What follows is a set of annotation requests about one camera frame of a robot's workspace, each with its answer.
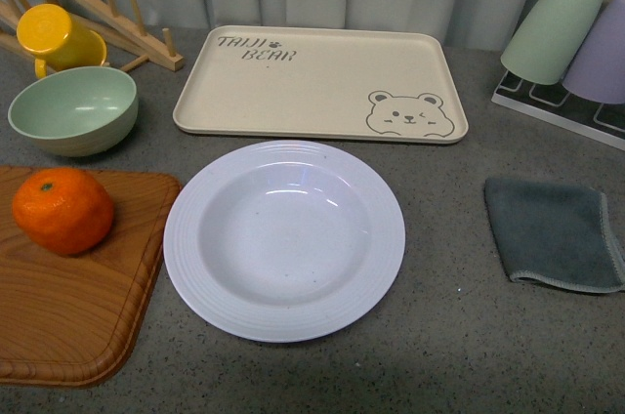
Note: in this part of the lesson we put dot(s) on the white round plate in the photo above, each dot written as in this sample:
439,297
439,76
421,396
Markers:
284,241

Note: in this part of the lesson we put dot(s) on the orange fruit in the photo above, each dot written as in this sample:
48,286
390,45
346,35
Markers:
64,210

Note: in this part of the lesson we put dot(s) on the beige bear tray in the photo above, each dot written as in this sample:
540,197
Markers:
323,84

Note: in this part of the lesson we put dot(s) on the green bowl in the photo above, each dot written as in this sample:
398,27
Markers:
77,112

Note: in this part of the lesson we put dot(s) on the grey folded cloth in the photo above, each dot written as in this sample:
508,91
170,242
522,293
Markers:
554,234

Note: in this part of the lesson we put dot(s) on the white cup rack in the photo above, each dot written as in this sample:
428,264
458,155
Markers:
554,104

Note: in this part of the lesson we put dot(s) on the wooden cutting board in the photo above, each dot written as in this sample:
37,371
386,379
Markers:
73,322

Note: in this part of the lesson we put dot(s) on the green cup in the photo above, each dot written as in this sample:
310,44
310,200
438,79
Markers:
548,39

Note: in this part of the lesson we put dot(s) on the yellow mug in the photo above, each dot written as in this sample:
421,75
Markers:
58,41

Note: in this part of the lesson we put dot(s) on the purple cup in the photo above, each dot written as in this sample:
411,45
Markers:
596,73

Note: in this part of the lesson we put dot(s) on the wooden dish rack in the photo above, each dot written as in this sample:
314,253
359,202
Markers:
105,17

